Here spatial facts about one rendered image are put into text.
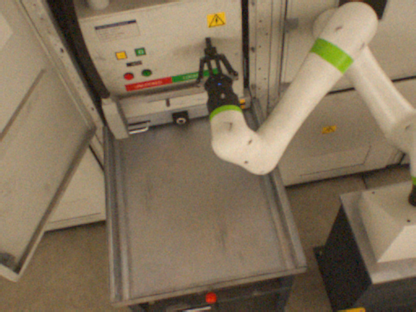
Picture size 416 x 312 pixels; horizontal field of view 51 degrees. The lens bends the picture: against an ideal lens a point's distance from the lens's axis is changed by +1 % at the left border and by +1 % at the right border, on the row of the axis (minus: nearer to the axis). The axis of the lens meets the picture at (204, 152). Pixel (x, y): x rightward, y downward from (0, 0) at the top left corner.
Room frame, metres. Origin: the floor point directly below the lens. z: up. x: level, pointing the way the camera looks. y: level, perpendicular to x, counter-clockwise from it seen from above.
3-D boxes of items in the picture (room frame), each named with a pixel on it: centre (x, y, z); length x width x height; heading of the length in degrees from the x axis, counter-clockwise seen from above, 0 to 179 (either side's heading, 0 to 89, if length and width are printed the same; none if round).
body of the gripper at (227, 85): (0.82, -0.07, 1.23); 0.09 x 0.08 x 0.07; 1
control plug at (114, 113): (0.94, 0.28, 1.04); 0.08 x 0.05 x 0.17; 0
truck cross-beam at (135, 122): (1.02, 0.07, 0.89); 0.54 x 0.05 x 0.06; 90
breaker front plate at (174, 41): (1.01, 0.07, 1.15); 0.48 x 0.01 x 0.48; 90
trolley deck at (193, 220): (0.71, 0.06, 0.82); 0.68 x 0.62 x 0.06; 0
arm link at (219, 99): (0.74, -0.08, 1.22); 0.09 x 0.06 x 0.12; 91
